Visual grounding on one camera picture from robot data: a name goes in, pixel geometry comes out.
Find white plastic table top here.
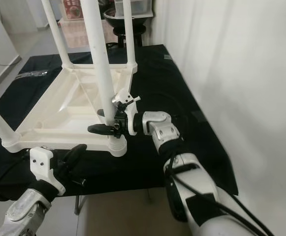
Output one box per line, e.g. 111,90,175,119
1,64,137,157

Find grey metal table frame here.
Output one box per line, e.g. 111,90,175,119
74,189,156,214

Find clear plastic storage box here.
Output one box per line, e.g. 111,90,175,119
113,0,154,16

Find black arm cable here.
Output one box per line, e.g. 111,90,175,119
138,93,274,236
0,157,32,207

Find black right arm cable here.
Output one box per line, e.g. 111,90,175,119
138,93,274,236

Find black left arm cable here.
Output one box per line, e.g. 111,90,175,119
0,157,32,207

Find black tablecloth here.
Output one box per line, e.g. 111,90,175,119
0,44,239,202

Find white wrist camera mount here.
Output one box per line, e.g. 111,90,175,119
112,88,141,136
30,147,66,196

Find black wall cable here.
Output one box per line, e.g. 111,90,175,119
0,58,23,67

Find clear plastic bag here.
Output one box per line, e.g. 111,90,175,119
15,70,50,79

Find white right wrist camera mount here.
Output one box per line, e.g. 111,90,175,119
112,88,141,136

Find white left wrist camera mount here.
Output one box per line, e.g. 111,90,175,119
30,147,66,196

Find red printed storage box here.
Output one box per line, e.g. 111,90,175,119
62,0,84,20

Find black wok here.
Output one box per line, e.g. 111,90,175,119
103,9,153,25

